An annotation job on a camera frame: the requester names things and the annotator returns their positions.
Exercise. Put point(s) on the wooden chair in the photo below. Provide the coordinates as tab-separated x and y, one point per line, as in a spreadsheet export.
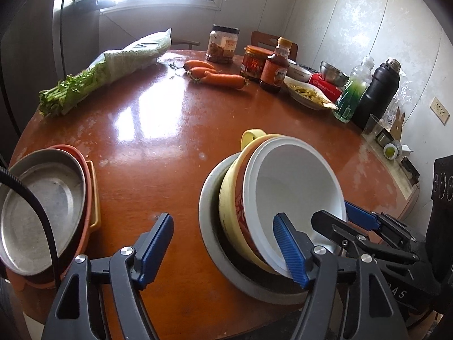
184	43
265	40

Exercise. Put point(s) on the small steel bowl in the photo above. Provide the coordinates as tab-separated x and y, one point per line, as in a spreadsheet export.
334	72

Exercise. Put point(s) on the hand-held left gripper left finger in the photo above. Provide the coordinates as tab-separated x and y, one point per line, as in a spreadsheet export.
155	251

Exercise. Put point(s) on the black thermos flask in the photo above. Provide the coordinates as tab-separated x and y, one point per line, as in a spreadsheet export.
380	92

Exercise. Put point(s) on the grey refrigerator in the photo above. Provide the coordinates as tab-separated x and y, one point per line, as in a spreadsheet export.
28	42

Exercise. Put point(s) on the red tissue box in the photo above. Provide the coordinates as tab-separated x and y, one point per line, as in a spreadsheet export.
327	88

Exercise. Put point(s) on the green drink bottle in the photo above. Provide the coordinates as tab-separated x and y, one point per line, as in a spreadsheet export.
352	95

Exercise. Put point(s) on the white charger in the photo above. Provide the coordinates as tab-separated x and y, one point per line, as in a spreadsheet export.
406	150

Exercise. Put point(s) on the carrot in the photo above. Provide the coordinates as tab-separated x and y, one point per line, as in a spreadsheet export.
198	64
203	72
223	80

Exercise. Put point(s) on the red chili sauce jar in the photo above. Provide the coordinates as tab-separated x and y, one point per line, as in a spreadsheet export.
255	63

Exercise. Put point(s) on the white dish with food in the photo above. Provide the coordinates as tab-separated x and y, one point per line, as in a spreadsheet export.
308	94

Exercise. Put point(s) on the round steel plate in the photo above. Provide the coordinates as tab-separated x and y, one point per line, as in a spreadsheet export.
32	219

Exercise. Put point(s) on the celery in plastic bag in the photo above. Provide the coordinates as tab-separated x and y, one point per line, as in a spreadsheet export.
116	63

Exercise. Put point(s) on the wall socket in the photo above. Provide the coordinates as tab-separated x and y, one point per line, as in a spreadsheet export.
440	110

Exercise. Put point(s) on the sauce bottle with orange cap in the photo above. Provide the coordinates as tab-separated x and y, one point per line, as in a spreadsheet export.
274	72

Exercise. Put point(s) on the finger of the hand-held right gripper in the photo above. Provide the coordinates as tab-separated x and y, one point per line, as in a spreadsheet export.
361	216
339	233

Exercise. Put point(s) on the clear jar with black lid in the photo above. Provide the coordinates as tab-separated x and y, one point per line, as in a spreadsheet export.
222	44

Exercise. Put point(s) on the small dark metal box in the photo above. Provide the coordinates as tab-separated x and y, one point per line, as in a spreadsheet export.
383	138

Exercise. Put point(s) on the small white bowl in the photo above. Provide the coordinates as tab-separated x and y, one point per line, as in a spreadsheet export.
300	69

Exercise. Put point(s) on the red white paper noodle bowl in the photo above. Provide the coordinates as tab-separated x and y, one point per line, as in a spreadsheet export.
297	180

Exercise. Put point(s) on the clear plastic cup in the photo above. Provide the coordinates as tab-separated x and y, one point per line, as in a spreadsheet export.
372	127

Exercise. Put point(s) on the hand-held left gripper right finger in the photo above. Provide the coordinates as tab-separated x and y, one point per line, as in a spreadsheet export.
290	255

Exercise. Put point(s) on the terracotta plastic plate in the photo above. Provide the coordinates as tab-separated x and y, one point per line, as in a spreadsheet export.
88	205

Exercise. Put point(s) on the large steel bowl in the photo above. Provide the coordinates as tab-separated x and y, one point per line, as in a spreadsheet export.
226	272

